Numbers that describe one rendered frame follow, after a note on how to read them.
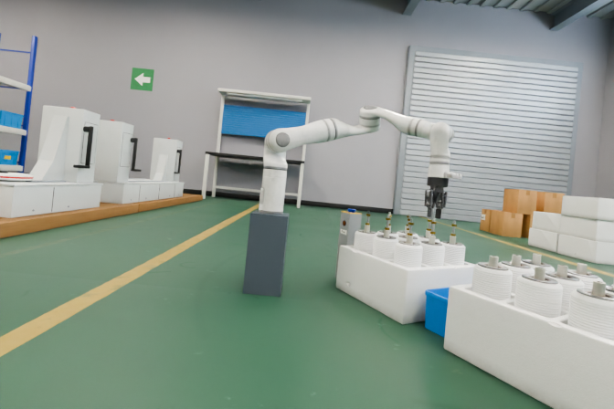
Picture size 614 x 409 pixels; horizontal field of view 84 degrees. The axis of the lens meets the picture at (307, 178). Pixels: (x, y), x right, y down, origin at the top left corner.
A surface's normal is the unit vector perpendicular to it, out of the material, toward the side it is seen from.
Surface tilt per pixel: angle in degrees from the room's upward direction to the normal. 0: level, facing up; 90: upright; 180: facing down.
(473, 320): 90
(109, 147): 90
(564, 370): 90
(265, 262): 90
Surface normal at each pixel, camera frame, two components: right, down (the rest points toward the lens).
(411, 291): 0.49, 0.04
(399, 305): -0.87, -0.09
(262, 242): 0.01, 0.00
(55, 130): 0.04, -0.29
